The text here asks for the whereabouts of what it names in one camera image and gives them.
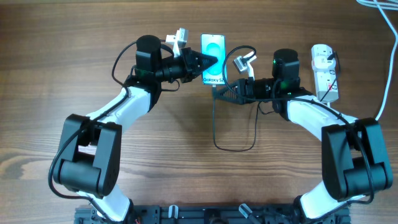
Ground black left camera cable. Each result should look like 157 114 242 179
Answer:
48 39 150 223

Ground white power strip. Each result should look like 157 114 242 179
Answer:
311 44 339 105

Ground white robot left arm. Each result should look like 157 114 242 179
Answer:
47 35 218 223

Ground white cables at corner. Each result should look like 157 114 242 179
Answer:
355 0 398 12

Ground black charger cable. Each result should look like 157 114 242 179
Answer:
211 51 341 152

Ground white power strip cord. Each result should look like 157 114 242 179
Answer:
374 0 398 121

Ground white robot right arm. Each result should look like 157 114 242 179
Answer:
212 49 393 223

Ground smartphone with teal screen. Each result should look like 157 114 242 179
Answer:
200 33 228 86

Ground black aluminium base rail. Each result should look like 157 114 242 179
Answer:
73 204 351 224

